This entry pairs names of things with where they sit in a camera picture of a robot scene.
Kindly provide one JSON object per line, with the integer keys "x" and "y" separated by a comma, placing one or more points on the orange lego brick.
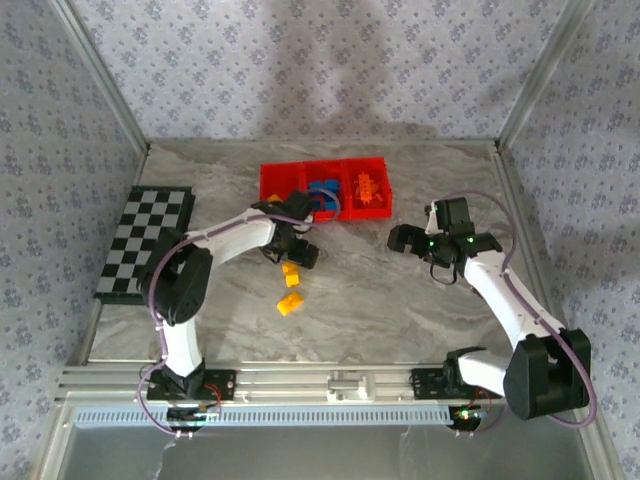
{"x": 365, "y": 186}

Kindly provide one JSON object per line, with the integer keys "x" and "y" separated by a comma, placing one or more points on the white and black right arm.
{"x": 510, "y": 295}

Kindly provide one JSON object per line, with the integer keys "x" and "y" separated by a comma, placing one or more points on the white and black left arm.
{"x": 180, "y": 345}

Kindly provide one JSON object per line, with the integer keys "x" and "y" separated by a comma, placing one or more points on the red plastic bin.
{"x": 280, "y": 180}
{"x": 325, "y": 170}
{"x": 370, "y": 214}

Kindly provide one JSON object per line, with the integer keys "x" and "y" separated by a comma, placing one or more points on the black and white chessboard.
{"x": 135, "y": 235}

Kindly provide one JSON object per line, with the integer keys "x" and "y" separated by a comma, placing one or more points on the small circuit board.
{"x": 467, "y": 415}
{"x": 197, "y": 414}

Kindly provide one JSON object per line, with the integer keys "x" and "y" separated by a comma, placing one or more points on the shiny metal panel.
{"x": 350, "y": 455}

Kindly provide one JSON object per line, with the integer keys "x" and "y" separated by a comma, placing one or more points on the aluminium side rail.
{"x": 528, "y": 250}

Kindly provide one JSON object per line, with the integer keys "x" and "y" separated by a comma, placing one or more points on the aluminium frame post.
{"x": 104, "y": 75}
{"x": 543, "y": 75}

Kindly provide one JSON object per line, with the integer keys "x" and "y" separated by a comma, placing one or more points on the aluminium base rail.
{"x": 300, "y": 382}

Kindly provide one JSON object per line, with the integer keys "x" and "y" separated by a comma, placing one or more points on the white rail bracket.
{"x": 350, "y": 387}

